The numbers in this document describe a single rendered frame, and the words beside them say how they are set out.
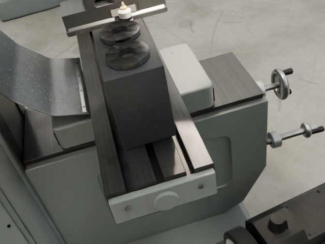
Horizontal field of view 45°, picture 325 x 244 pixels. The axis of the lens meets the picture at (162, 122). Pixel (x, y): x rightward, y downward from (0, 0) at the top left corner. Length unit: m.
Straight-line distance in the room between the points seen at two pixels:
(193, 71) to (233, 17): 2.09
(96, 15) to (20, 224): 0.71
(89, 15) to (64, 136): 0.42
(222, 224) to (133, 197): 0.86
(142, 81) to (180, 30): 2.48
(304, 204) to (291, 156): 0.94
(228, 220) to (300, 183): 0.51
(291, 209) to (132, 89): 0.61
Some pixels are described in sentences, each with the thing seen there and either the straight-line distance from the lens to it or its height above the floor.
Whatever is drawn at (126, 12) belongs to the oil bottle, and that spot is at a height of 1.03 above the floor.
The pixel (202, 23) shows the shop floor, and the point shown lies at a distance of 3.27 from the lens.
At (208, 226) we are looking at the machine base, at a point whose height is 0.20.
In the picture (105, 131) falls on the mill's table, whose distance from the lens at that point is 0.93.
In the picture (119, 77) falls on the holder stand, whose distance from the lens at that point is 0.75.
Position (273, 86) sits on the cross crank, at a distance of 1.47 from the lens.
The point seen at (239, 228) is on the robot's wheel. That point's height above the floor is 0.58.
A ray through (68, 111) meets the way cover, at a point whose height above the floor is 0.88.
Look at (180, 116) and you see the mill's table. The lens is 0.92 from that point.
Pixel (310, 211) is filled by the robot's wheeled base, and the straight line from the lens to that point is 1.18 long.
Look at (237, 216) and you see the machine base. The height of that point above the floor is 0.20.
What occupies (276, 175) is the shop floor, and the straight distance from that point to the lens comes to 2.02.
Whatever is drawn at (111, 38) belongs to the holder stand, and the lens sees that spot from 0.86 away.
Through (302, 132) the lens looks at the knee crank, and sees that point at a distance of 1.47.
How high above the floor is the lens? 1.54
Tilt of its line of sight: 41 degrees down
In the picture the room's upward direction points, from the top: 12 degrees counter-clockwise
